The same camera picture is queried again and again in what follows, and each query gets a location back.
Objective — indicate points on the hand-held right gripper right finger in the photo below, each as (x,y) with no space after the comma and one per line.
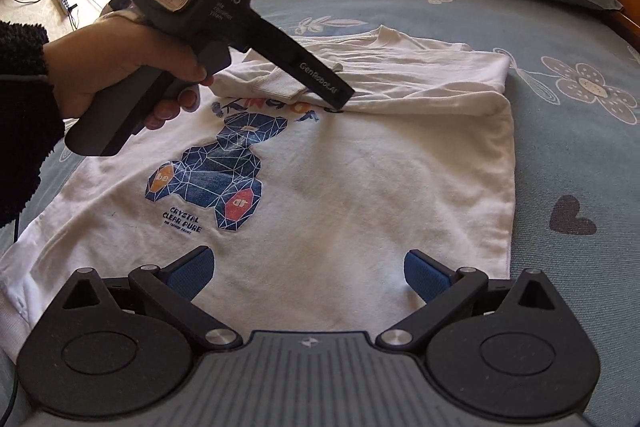
(425,274)

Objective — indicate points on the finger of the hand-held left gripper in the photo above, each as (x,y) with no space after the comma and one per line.
(342,96)

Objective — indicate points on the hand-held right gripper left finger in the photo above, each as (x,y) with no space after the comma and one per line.
(192,272)

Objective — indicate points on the white printed long-sleeve shirt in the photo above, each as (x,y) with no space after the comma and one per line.
(325,187)

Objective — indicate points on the person's left hand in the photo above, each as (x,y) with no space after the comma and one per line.
(110,57)

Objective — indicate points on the white power strip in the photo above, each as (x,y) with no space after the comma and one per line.
(64,2)

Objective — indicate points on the blue floral bed sheet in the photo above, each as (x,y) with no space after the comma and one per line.
(575,147)

